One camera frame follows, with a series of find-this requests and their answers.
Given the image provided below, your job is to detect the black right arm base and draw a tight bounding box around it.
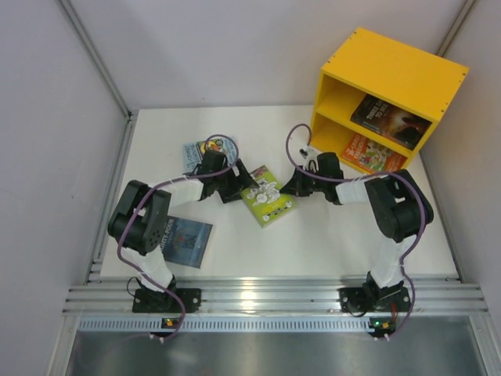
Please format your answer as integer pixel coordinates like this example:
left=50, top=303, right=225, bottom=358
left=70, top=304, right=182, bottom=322
left=338, top=273, right=411, bottom=317

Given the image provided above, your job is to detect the Three Days To See book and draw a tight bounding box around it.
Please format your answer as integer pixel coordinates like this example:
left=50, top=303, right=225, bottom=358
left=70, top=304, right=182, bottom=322
left=351, top=94, right=431, bottom=150

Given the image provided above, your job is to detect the orange treehouse book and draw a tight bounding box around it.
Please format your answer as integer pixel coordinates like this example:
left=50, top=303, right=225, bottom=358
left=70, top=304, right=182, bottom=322
left=341, top=134, right=407, bottom=174

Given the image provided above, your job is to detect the green comic book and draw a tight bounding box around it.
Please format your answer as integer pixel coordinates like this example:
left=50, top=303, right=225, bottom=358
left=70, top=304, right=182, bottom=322
left=240, top=165, right=296, bottom=228

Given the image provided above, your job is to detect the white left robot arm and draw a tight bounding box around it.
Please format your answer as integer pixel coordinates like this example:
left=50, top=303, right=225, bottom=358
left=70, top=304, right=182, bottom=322
left=107, top=150, right=258, bottom=295

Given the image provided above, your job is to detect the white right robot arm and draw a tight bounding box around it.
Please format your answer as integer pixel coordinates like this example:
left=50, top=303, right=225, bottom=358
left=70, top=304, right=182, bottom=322
left=280, top=150, right=434, bottom=306

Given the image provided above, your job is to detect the yellow wooden shelf box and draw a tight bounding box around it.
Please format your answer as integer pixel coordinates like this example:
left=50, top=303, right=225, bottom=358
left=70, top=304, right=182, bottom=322
left=310, top=27, right=469, bottom=173

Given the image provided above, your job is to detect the light blue treehouse book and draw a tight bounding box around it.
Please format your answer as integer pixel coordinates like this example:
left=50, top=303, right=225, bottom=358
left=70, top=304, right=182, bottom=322
left=182, top=137, right=237, bottom=172

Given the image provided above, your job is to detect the Nineteen Eighty-Four blue book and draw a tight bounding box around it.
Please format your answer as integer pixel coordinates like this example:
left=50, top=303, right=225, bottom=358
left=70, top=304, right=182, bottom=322
left=160, top=216, right=213, bottom=269

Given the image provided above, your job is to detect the aluminium mounting rail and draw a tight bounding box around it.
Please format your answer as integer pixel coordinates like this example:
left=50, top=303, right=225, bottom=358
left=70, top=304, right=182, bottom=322
left=63, top=278, right=488, bottom=333

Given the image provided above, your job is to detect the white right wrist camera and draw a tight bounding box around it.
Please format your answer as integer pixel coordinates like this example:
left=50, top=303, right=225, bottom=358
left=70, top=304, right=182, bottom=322
left=299, top=145, right=319, bottom=162

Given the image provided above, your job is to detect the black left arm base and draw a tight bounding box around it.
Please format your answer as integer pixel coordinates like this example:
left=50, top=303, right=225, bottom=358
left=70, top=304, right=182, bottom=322
left=132, top=277, right=202, bottom=313

